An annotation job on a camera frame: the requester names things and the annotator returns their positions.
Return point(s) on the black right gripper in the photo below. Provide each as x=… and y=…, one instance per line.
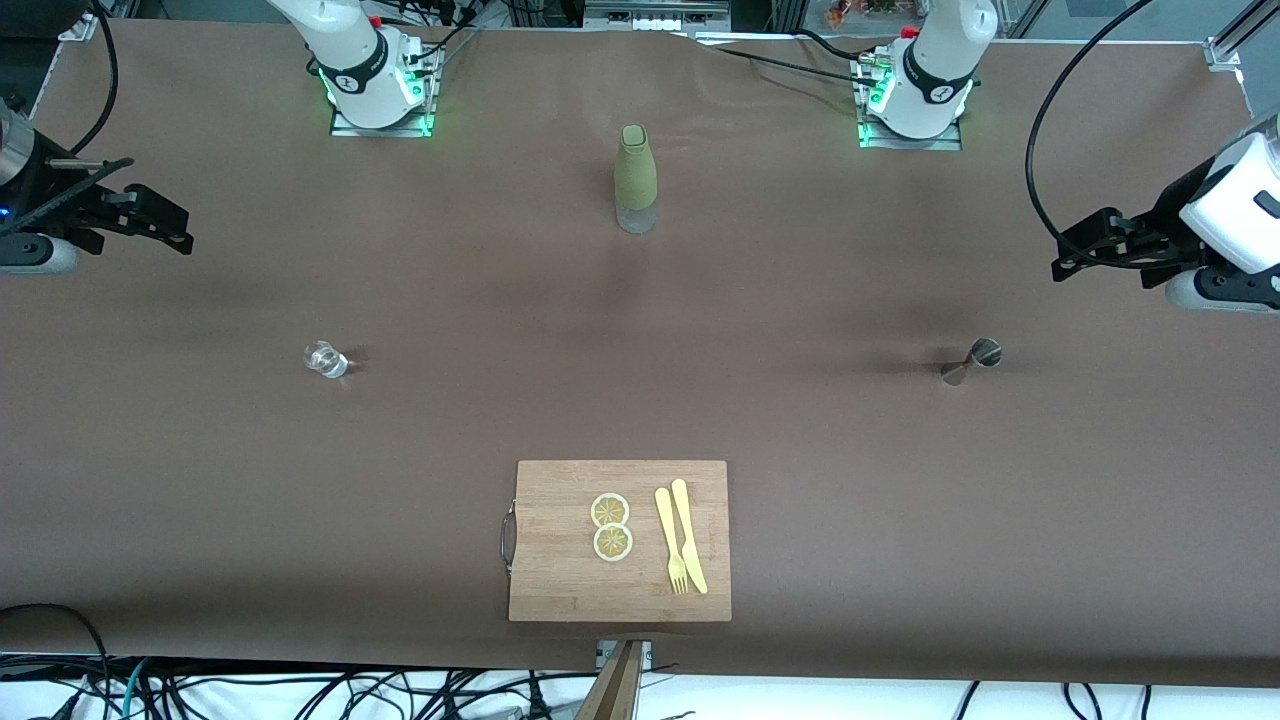
x=42, y=187

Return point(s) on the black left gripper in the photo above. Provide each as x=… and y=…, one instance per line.
x=1166, y=215

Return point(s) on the steel jigger measuring cup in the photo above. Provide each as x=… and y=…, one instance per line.
x=972, y=361

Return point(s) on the clear glass shaker cup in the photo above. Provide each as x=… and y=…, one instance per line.
x=325, y=359

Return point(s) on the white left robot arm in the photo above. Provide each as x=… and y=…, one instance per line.
x=930, y=80

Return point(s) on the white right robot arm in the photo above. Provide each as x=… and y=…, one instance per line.
x=350, y=60

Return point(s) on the olive green bottle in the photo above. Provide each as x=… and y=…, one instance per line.
x=636, y=175

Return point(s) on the brown table cover sheet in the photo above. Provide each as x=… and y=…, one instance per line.
x=640, y=400

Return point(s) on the grey power strip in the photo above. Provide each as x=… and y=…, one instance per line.
x=655, y=12

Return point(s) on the yellow plastic knife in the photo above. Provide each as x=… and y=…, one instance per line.
x=690, y=540

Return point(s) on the yellow plastic fork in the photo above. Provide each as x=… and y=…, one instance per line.
x=670, y=540

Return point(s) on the lemon slice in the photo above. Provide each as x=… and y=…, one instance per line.
x=613, y=542
x=610, y=510

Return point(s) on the wooden cutting board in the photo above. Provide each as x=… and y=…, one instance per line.
x=620, y=560

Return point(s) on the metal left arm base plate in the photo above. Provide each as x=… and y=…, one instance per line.
x=950, y=140

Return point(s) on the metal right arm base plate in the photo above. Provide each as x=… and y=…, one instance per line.
x=345, y=128

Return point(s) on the wooden post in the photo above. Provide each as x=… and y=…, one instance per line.
x=612, y=690

